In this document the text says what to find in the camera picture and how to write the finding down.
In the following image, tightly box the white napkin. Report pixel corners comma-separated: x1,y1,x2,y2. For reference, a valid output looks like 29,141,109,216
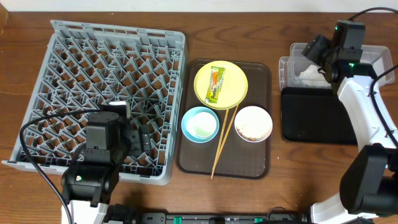
298,65,325,81

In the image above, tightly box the green snack wrapper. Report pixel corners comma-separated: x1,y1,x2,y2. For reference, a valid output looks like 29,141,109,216
205,66,226,103

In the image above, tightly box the white bowl with rice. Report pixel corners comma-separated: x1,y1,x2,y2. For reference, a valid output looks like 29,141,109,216
234,106,273,142

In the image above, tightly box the white paper cup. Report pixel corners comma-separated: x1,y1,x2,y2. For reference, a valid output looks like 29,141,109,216
187,112,217,139

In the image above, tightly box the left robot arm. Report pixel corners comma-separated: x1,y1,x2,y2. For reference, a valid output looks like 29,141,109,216
62,111,150,223

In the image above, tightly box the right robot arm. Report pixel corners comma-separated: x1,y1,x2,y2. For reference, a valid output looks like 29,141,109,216
302,19,397,223

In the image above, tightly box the clear plastic bin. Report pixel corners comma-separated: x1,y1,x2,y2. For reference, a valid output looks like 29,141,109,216
279,43,392,90

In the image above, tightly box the light blue bowl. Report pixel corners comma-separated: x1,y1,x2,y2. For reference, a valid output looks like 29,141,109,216
181,106,220,143

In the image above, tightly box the black tray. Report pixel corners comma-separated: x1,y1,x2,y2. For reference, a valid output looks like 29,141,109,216
281,87,357,146

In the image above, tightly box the left wooden chopstick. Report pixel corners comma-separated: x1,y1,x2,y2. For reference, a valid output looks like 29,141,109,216
211,109,229,179

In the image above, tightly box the wooden chopstick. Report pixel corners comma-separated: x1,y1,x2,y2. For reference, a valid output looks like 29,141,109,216
217,105,239,164
211,109,229,179

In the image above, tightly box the grey plastic dish rack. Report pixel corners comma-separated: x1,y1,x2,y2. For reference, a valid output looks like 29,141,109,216
4,20,188,185

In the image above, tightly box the brown serving tray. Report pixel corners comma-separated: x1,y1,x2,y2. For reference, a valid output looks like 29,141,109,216
175,59,272,180

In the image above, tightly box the yellow plate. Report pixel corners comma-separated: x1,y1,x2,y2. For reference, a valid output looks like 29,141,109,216
193,60,248,110

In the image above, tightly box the right wooden chopstick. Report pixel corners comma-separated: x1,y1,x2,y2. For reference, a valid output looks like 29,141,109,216
217,105,239,164

